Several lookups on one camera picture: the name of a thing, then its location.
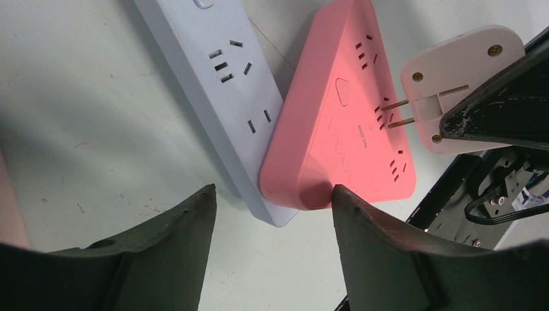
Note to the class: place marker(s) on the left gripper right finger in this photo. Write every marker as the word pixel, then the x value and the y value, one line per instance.
pixel 389 264

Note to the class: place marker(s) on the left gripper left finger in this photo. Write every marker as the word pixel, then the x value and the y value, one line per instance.
pixel 157 265

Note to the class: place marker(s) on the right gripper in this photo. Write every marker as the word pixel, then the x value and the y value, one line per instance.
pixel 509 108

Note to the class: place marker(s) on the white adapter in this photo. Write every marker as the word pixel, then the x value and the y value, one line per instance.
pixel 437 79

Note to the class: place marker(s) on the pink triangular power strip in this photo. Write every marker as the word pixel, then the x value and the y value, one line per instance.
pixel 334 126

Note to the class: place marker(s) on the light blue long power strip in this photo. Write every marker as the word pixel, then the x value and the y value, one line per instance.
pixel 214 54

